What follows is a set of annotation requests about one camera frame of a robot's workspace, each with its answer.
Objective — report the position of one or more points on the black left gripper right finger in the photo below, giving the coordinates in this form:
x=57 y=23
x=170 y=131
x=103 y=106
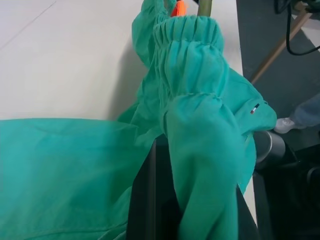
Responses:
x=246 y=220

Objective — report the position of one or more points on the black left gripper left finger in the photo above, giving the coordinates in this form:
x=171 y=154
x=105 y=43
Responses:
x=150 y=200

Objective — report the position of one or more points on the orange plastic object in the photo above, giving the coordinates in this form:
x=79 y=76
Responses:
x=180 y=8

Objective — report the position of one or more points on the black robot lower body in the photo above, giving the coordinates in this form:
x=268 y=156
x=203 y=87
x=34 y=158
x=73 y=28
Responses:
x=287 y=200

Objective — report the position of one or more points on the silver robot body joint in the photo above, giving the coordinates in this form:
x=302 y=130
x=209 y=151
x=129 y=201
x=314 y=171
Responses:
x=271 y=150

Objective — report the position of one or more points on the person's white shoe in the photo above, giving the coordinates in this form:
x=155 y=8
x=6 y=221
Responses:
x=283 y=125

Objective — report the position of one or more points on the person's leg in jeans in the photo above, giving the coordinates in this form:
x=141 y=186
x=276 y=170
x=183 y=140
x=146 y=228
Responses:
x=307 y=112

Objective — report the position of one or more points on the wooden stick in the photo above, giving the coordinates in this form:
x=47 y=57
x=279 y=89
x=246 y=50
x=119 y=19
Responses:
x=280 y=47

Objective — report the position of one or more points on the olive green rod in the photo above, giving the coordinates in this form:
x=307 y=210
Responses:
x=205 y=7

